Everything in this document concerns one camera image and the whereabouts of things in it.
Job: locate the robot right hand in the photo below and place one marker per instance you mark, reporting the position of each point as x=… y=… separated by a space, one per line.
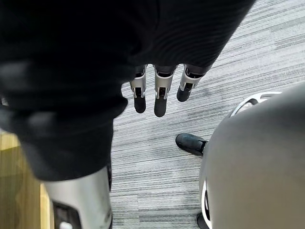
x=71 y=71

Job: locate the silver robot leg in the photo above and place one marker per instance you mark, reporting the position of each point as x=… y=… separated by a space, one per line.
x=257 y=162

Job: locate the dark robot foot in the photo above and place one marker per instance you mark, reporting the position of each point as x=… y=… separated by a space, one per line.
x=190 y=143

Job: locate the light wooden board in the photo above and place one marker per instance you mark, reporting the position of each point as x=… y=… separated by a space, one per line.
x=19 y=188

